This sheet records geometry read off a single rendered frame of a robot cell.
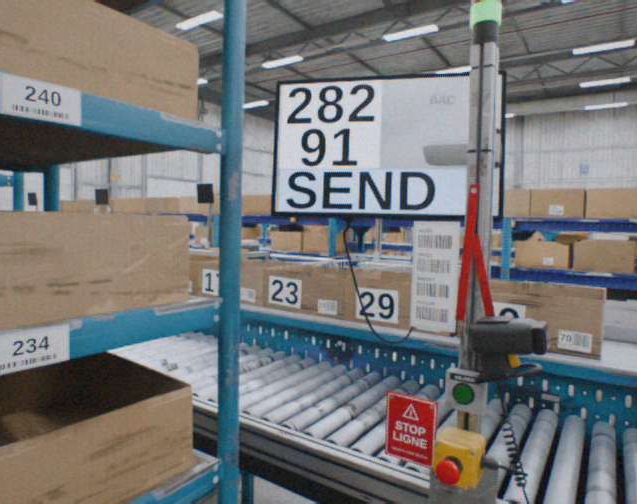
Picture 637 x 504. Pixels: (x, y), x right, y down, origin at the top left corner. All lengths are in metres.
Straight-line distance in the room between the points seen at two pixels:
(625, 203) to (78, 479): 5.76
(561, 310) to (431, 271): 0.64
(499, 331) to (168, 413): 0.50
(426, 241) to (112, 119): 0.58
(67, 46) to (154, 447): 0.42
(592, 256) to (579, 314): 4.28
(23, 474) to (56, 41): 0.38
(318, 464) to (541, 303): 0.76
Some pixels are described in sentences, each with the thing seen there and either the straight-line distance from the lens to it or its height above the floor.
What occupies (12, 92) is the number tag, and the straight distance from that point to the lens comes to 0.42.
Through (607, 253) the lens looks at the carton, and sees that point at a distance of 5.67.
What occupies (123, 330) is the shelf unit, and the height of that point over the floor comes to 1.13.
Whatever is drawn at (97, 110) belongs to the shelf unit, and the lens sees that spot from 0.45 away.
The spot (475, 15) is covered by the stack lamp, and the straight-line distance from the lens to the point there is 0.90.
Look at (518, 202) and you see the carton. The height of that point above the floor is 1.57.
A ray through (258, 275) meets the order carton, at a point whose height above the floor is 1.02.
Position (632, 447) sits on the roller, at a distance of 1.30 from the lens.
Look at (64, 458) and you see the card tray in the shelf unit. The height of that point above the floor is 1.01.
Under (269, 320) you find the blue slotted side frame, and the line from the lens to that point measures 1.77.
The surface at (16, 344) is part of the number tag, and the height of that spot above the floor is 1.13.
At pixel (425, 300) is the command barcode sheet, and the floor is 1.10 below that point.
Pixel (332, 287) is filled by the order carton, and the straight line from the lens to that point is 1.65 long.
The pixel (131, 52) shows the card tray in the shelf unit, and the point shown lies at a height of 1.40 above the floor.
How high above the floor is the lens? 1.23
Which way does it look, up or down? 3 degrees down
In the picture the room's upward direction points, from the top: 1 degrees clockwise
